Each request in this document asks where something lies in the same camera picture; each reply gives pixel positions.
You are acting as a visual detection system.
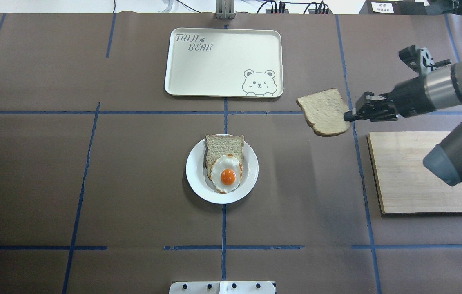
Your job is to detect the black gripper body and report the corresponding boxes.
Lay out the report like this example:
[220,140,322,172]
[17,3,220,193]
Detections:
[355,92,398,122]

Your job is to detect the white round plate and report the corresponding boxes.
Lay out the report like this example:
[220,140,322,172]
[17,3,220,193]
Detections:
[186,134,259,204]

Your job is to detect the wooden cutting board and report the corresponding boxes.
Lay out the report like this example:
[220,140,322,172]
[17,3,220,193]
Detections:
[367,131,462,214]

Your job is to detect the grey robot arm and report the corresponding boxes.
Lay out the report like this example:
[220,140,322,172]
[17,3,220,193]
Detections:
[341,45,462,186]

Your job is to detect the white camera post with base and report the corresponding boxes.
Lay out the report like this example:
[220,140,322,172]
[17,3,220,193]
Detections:
[169,281,277,294]

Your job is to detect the aluminium frame post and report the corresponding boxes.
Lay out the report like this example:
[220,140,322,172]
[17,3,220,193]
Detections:
[215,0,236,19]

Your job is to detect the brown bread slice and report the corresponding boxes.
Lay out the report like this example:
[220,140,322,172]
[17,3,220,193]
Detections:
[296,88,350,136]

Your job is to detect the black box with labels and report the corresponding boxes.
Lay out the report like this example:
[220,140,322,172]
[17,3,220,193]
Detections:
[358,0,427,15]

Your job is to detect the cream bear tray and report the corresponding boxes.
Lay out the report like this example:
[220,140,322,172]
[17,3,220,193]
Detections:
[164,28,284,98]

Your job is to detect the fried egg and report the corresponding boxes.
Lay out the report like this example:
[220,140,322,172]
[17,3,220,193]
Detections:
[209,154,242,194]

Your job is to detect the bread slice on plate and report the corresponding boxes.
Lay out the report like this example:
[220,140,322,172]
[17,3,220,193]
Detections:
[205,134,244,173]

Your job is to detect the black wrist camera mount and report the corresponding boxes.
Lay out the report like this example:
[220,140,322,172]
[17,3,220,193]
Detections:
[398,45,452,76]

